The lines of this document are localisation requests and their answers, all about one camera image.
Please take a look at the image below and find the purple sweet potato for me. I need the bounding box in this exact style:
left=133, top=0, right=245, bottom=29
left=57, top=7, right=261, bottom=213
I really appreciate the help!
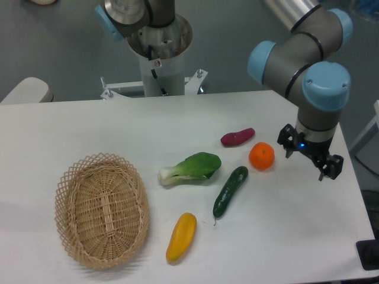
left=220, top=128, right=255, bottom=147

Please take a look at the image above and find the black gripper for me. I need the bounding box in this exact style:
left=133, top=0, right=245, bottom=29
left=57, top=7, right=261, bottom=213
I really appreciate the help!
left=277, top=124, right=344, bottom=181

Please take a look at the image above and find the green bok choy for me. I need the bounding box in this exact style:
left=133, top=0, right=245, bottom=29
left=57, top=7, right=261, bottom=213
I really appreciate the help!
left=158, top=152, right=221, bottom=186

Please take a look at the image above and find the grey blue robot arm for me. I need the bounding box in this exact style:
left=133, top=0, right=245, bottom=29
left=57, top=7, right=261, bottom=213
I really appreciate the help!
left=95, top=1, right=353, bottom=179

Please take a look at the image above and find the woven wicker basket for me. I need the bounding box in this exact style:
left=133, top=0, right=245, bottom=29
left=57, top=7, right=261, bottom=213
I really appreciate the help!
left=54, top=153, right=149, bottom=269

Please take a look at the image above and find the white chair seat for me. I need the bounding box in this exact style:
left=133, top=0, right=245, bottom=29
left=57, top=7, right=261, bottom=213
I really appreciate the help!
left=1, top=77, right=54, bottom=105

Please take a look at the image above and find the orange mandarin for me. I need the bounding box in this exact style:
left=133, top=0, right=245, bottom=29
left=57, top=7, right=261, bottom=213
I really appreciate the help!
left=249, top=142, right=275, bottom=170

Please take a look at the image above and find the black pedestal cable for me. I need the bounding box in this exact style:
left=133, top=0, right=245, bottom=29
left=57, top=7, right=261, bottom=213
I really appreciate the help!
left=147, top=44, right=169, bottom=97

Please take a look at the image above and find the dark green cucumber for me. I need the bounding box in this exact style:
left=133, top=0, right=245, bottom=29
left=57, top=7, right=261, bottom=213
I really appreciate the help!
left=213, top=166, right=249, bottom=225

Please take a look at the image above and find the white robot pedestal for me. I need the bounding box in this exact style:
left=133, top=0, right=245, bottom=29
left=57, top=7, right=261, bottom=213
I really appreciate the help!
left=101, top=14, right=208, bottom=99

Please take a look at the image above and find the black device at table edge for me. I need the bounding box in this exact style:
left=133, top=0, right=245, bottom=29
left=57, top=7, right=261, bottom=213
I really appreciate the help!
left=356, top=240, right=378, bottom=271

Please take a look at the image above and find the white furniture leg right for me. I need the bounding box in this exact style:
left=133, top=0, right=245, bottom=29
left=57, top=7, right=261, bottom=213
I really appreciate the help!
left=349, top=100, right=378, bottom=155

